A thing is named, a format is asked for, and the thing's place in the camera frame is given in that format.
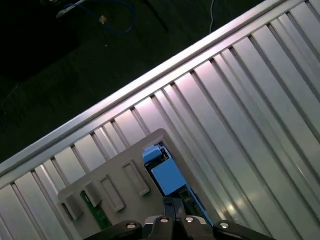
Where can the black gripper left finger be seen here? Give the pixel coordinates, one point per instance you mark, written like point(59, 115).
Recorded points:
point(162, 227)

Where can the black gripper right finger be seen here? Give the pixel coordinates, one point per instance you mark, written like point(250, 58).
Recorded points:
point(191, 230)

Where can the hard disk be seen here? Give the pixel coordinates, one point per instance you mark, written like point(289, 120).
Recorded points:
point(167, 180)

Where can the green RAM stick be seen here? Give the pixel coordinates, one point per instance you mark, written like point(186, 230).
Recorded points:
point(100, 215)

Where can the grey parts rack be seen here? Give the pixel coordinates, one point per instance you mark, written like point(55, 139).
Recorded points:
point(120, 155)

